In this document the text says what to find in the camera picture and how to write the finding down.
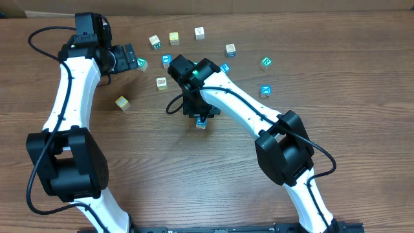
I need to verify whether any white block top centre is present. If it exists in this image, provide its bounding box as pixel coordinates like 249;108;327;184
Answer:
195;27;205;40

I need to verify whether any blue letter P block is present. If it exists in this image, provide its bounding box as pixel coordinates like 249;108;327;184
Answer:
220;63;231;73

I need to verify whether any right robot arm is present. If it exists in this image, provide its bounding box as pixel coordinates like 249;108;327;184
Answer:
168;55;338;232

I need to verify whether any yellow top block far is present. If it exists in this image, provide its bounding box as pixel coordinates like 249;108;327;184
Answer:
169;32;180;45

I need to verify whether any green letter block left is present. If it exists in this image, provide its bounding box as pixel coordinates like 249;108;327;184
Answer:
137;57;148;72

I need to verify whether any blue letter X block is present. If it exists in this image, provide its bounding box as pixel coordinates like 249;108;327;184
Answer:
260;85;272;98

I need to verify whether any white block green side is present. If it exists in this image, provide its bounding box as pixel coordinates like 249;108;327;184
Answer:
149;35;162;50

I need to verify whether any yellow top block near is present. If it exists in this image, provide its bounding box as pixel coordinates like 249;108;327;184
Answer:
115;96;130;111

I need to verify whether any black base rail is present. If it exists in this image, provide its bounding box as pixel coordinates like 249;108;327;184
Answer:
77;222;365;233

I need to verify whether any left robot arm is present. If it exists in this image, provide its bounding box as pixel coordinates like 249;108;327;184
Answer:
26;12;138;232

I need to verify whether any blue letter H block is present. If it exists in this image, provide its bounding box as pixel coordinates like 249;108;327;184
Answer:
196;117;207;129

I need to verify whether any blue letter T block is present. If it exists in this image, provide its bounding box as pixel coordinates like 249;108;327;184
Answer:
162;54;172;69

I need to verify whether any green letter R block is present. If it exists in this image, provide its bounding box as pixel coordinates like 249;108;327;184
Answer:
259;57;272;71

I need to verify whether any white block blue side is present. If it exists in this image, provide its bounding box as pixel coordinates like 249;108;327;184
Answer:
225;43;236;57

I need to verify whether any wooden block yellow side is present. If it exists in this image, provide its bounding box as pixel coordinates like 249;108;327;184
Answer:
156;77;168;91

